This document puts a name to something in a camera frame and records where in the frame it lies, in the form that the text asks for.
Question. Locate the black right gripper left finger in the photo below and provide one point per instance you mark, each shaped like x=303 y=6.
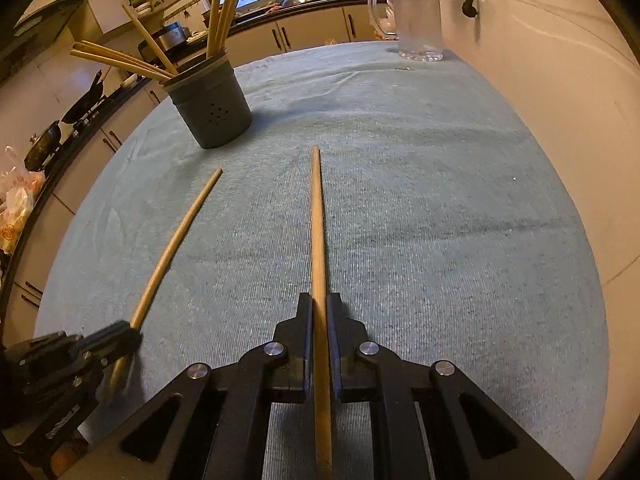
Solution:
x=290 y=381

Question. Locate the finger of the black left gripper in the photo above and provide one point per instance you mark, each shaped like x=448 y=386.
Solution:
x=112 y=343

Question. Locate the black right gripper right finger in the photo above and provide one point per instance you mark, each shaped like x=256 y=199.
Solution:
x=350 y=377

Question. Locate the plastic bag on counter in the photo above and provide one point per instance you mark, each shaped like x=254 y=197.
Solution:
x=19 y=190

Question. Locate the dark cooking pot with lid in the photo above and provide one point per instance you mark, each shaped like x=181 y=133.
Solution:
x=44 y=146

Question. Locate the blue terry table cloth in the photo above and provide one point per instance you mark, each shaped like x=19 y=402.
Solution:
x=448 y=234

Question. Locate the black wok on stove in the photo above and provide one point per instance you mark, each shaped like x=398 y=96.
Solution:
x=83 y=106

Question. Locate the dark green utensil holder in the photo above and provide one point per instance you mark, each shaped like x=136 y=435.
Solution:
x=210 y=101

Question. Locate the clear glass pitcher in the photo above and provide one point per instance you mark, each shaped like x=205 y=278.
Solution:
x=418 y=28

